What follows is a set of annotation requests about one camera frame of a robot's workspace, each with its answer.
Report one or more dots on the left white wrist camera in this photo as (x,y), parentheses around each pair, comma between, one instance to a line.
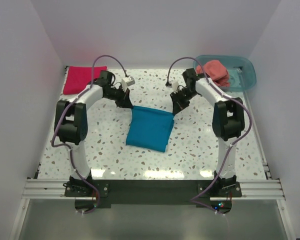
(126,82)

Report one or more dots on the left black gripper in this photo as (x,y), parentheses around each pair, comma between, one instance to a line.
(124,101)

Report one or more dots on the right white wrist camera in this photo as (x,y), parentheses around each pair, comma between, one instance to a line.
(175,86)

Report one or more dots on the blue t shirt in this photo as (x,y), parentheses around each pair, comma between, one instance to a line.
(150,128)

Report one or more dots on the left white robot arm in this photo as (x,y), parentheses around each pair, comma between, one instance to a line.
(71,120)

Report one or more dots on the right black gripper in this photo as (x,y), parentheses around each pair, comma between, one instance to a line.
(178,105)

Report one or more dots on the aluminium rail frame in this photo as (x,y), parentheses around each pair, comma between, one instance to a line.
(45,213)

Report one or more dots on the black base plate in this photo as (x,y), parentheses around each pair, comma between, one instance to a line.
(102,194)

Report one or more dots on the folded red t shirt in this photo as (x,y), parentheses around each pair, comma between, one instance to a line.
(77,79)

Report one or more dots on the salmon t shirt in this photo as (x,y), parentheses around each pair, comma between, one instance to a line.
(217,72)

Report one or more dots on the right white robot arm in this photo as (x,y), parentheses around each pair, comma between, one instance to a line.
(228,123)

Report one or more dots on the teal plastic bin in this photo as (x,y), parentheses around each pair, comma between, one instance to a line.
(241,71)

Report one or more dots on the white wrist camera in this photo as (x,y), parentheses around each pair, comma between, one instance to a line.
(126,82)
(175,86)

